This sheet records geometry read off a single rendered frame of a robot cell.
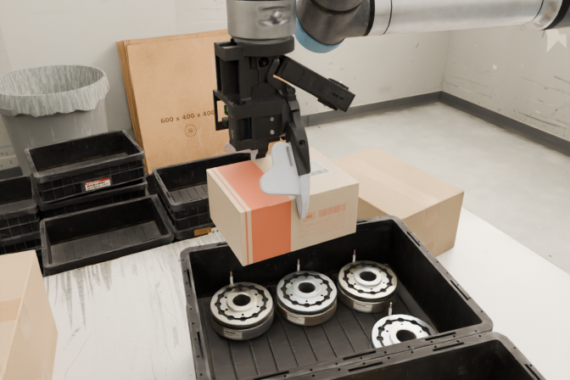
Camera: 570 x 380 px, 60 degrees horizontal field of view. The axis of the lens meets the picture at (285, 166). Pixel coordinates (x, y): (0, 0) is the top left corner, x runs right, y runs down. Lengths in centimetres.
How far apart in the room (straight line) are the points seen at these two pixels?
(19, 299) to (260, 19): 58
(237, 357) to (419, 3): 56
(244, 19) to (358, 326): 53
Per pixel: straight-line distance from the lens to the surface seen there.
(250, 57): 54
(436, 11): 69
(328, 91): 59
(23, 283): 91
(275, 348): 81
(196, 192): 191
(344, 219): 64
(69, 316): 113
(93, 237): 195
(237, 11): 53
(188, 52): 311
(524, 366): 71
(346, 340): 82
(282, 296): 84
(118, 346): 104
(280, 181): 56
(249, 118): 55
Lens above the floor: 142
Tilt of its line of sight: 27 degrees down
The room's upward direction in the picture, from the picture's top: straight up
